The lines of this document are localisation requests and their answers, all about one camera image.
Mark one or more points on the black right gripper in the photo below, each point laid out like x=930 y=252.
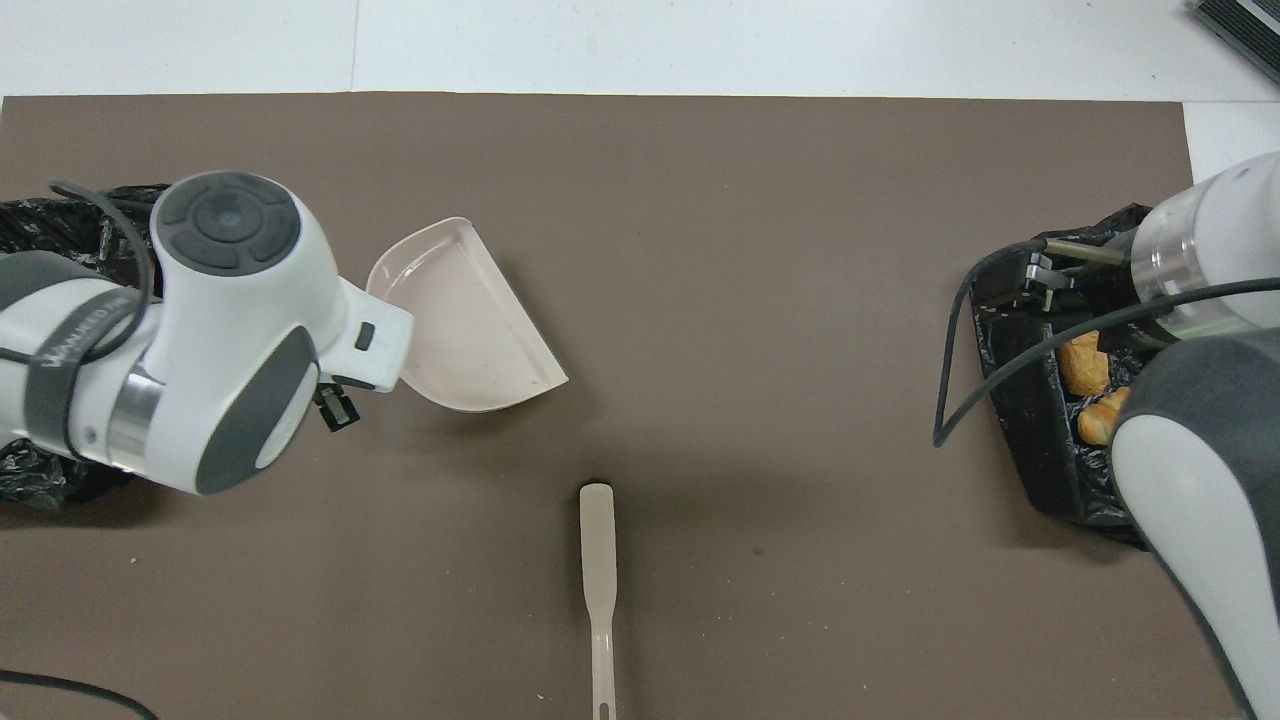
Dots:
x=1030 y=278

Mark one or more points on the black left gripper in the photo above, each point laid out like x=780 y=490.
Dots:
x=337 y=407

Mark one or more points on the brown toy bread roll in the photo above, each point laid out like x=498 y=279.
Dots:
x=1085 y=365

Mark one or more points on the pink plastic dustpan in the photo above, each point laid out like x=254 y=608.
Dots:
x=470 y=330

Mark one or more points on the toy croissant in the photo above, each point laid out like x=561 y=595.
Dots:
x=1098 y=420

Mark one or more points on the pink hand brush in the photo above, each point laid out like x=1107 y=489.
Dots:
x=598 y=560

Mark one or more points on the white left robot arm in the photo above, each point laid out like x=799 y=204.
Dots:
x=230 y=330

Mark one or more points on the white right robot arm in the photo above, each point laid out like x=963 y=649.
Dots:
x=1200 y=480

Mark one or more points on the black bag lined open bin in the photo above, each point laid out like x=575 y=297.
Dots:
x=1040 y=450

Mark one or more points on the crumpled black trash bag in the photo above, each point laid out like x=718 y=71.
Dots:
x=40 y=225

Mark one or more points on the brown table mat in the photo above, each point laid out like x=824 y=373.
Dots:
x=700 y=250

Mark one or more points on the black ribbed panel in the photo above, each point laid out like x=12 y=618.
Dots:
x=1250 y=25

